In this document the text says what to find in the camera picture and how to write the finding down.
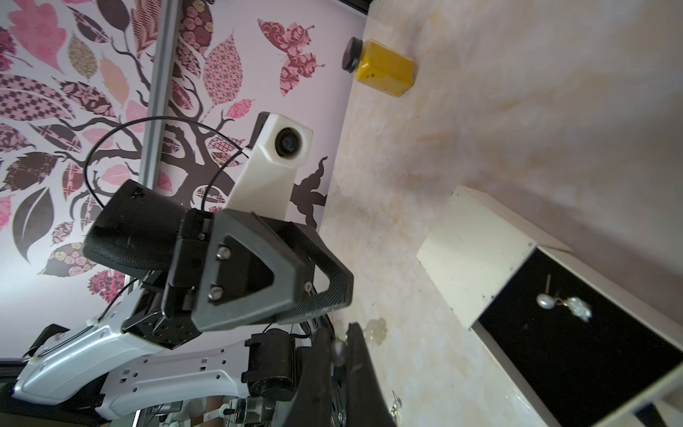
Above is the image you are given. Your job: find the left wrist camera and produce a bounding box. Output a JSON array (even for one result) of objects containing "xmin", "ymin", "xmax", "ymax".
[{"xmin": 226, "ymin": 111, "xmax": 313, "ymax": 220}]

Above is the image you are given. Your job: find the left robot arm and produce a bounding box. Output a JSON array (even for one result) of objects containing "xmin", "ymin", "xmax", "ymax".
[{"xmin": 12, "ymin": 180, "xmax": 353, "ymax": 423}]

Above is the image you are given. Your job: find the aluminium rail left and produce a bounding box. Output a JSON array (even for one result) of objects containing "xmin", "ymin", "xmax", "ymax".
[{"xmin": 139, "ymin": 0, "xmax": 182, "ymax": 189}]

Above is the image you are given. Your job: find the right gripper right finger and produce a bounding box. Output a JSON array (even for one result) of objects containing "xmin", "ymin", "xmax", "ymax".
[{"xmin": 343, "ymin": 323, "xmax": 396, "ymax": 427}]

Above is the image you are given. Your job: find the yellow spice jar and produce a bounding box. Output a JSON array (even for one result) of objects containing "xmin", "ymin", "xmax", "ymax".
[{"xmin": 341, "ymin": 37, "xmax": 416, "ymax": 97}]

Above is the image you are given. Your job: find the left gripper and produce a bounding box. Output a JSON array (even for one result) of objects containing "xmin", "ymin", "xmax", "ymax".
[{"xmin": 83, "ymin": 180, "xmax": 354, "ymax": 350}]

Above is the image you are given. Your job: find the crystal earring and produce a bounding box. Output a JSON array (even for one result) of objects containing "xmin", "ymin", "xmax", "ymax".
[{"xmin": 564, "ymin": 297, "xmax": 592, "ymax": 323}]

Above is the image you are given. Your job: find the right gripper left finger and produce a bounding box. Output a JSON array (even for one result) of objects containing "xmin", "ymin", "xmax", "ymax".
[{"xmin": 284, "ymin": 327, "xmax": 342, "ymax": 427}]

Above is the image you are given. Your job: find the pearl earring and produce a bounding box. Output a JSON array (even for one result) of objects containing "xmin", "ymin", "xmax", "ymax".
[{"xmin": 535, "ymin": 274, "xmax": 567, "ymax": 311}]

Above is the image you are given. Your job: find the small earring near rail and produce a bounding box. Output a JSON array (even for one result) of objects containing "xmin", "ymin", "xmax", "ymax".
[{"xmin": 390, "ymin": 391, "xmax": 403, "ymax": 427}]

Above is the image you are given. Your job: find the cream drawer jewelry box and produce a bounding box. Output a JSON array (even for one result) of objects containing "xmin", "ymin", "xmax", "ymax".
[{"xmin": 417, "ymin": 187, "xmax": 682, "ymax": 426}]

